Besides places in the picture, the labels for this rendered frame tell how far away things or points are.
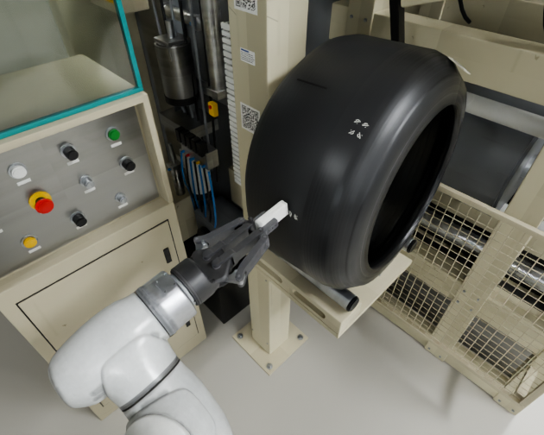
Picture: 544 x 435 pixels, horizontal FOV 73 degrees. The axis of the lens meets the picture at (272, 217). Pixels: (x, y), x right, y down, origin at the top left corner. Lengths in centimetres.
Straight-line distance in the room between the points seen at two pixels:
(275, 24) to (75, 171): 63
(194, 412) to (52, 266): 73
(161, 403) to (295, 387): 130
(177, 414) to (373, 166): 47
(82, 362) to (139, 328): 8
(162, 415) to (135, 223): 76
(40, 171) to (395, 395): 161
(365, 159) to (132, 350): 45
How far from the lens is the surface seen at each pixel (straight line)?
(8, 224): 113
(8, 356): 227
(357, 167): 63
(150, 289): 59
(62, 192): 113
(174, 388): 58
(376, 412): 184
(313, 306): 105
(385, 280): 116
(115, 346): 57
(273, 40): 88
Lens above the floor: 170
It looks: 44 degrees down
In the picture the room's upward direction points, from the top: straight up
